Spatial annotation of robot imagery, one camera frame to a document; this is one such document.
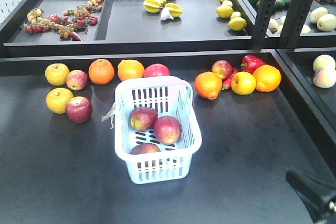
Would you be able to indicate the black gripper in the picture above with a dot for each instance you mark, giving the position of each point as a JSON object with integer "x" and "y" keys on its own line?
{"x": 317, "y": 195}

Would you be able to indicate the light blue plastic basket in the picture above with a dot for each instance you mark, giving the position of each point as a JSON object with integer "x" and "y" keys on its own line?
{"x": 163, "y": 151}

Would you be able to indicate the pale peach fruit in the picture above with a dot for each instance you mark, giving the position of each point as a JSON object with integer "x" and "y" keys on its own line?
{"x": 323, "y": 61}
{"x": 324, "y": 77}

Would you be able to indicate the round orange right group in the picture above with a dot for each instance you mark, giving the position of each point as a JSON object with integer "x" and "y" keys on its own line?
{"x": 267, "y": 78}

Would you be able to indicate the yellow apple right group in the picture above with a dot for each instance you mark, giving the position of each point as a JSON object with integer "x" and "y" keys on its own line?
{"x": 243, "y": 83}

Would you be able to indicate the red chili pepper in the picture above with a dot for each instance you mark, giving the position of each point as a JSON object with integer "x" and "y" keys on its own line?
{"x": 227, "y": 83}

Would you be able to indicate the red bell pepper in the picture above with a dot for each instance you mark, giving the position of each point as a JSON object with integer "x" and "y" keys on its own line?
{"x": 250, "y": 63}

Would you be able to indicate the orange with stem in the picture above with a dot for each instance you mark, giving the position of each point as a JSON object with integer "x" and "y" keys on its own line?
{"x": 208, "y": 85}

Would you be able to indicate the small red yellow apple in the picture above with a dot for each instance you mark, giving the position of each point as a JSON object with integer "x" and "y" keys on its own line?
{"x": 222, "y": 68}

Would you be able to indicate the large red apple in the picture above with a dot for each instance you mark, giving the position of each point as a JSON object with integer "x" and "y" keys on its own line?
{"x": 156, "y": 70}

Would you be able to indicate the white garlic bulb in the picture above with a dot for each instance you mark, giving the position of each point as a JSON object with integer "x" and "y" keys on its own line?
{"x": 166, "y": 15}

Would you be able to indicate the red apple left group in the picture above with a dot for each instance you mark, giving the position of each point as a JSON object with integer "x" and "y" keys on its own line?
{"x": 79, "y": 109}

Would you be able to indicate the pink apple left group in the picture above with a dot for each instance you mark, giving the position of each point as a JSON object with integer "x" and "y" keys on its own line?
{"x": 76, "y": 80}

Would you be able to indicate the yellow apple front left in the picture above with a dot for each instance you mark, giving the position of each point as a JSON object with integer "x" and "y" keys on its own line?
{"x": 57, "y": 99}

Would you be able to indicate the yellow apple back left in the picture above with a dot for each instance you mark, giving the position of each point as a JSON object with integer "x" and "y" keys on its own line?
{"x": 56, "y": 74}

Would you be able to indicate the cherry tomato pile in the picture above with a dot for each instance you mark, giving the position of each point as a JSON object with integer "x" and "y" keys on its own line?
{"x": 68, "y": 25}

